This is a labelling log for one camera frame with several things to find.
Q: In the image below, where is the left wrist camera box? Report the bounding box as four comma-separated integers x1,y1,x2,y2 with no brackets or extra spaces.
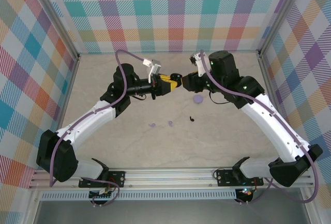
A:
142,57,162,84

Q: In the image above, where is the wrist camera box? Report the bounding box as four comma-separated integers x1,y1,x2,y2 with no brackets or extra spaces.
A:
142,57,162,84
190,52,206,78

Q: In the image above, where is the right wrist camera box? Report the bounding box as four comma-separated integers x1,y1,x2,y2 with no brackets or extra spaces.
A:
190,52,206,78

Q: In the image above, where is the aluminium side rail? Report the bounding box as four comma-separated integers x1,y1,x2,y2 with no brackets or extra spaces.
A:
258,53,298,168
45,54,81,170

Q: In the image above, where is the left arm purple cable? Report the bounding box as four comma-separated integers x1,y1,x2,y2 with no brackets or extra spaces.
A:
49,50,151,208

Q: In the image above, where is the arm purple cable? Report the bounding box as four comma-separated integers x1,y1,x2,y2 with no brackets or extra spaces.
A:
200,50,319,204
49,50,151,208

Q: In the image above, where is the aluminium frame post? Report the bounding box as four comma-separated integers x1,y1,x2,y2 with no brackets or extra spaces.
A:
24,0,81,61
257,0,308,56

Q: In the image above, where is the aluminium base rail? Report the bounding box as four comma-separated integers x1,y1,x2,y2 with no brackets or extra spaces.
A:
28,167,315,190

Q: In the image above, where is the slotted grey cable duct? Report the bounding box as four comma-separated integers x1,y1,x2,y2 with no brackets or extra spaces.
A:
40,191,238,201

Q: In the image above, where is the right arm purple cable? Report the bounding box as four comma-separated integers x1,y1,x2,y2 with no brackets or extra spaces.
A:
200,50,319,204

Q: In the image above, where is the aluminium frame leg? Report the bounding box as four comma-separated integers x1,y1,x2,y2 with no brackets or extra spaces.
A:
300,186,321,224
23,190,42,224

